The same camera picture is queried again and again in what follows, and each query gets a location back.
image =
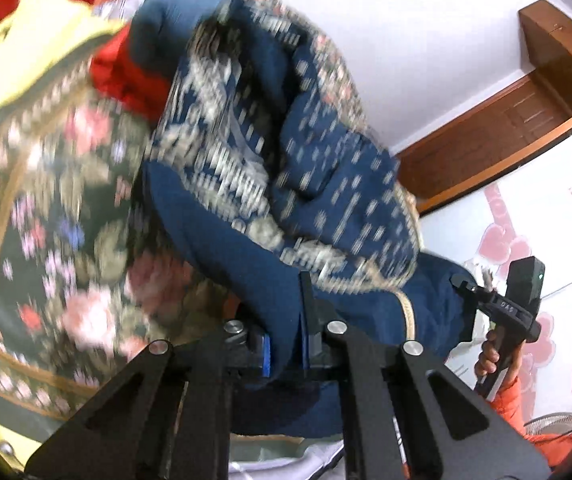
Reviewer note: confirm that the navy patterned garment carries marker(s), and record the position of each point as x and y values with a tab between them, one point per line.
262	167

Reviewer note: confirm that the red garment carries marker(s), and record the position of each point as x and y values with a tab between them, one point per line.
115	74

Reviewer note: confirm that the floral bedspread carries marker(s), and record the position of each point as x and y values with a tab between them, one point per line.
83	285

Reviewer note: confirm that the person's right hand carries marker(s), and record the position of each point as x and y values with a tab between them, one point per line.
489	359

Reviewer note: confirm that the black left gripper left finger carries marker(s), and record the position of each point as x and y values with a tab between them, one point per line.
166	415

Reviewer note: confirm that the wooden overhead cabinet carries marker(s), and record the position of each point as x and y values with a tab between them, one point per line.
548	37

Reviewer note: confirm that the brown wooden door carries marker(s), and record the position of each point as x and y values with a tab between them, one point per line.
451	161

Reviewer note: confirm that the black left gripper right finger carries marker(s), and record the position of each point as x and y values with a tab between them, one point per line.
404	414

